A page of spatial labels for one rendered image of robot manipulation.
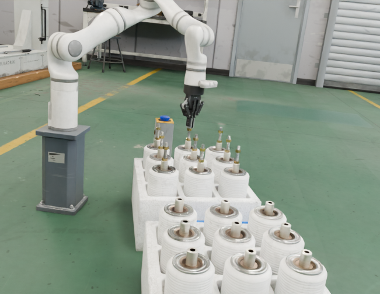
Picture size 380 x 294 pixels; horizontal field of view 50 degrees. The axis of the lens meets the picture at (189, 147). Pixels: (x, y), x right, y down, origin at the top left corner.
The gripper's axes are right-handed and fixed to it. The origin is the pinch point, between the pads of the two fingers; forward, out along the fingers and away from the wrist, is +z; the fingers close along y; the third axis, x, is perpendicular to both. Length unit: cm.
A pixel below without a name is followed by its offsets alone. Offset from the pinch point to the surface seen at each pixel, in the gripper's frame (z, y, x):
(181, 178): 16.6, 12.9, 7.2
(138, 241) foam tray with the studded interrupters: 31.7, 35.6, 8.2
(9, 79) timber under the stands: 29, -91, -252
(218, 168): 12.3, 5.0, 16.8
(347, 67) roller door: 2, -503, -64
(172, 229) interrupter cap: 10, 55, 34
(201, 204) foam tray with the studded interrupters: 18.4, 22.5, 21.8
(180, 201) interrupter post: 7, 47, 29
